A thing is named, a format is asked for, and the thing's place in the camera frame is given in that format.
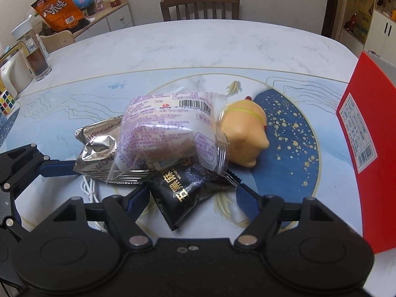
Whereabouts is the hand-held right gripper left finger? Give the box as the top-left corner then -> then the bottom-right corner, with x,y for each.
46,184 -> 154,251

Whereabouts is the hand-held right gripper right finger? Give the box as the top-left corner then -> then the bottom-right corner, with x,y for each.
234,183 -> 346,251

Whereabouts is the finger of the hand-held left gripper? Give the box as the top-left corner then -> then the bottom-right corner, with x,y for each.
0,144 -> 78,193
0,217 -> 32,285

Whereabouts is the silver foil snack packet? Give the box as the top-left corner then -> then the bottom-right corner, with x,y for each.
73,116 -> 149,185

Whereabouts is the black snack packet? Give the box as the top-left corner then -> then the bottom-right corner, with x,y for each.
148,162 -> 242,231

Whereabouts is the yellow rubber toy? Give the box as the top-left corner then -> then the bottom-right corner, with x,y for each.
221,97 -> 270,168

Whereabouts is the red cardboard box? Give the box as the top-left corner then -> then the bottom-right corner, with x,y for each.
336,51 -> 396,254

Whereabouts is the white marble desktop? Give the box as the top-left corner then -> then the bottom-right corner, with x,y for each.
0,19 -> 396,285

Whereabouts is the pink-print bread packet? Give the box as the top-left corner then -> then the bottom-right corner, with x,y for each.
107,91 -> 231,183

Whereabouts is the colourful puzzle cube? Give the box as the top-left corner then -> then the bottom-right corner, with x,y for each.
0,89 -> 16,117

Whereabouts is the white kettle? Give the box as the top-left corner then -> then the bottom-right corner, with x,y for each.
0,41 -> 35,100

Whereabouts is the glass tea tumbler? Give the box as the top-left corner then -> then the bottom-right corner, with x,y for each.
11,19 -> 52,82

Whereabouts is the light wooden chair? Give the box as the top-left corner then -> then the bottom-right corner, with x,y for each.
38,30 -> 76,54

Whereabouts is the orange snack bag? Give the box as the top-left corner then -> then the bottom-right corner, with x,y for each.
30,0 -> 89,32

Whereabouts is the small white side cabinet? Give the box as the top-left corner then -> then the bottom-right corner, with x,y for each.
69,0 -> 135,43

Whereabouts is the brown wooden chair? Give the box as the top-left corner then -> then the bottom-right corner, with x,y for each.
160,0 -> 241,22

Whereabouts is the brown figurine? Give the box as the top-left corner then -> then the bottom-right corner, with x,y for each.
345,12 -> 360,33

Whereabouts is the white double-door cabinet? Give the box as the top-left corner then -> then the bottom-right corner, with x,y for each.
363,9 -> 396,63

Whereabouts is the white usb cable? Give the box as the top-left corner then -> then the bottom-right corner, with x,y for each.
79,174 -> 107,231

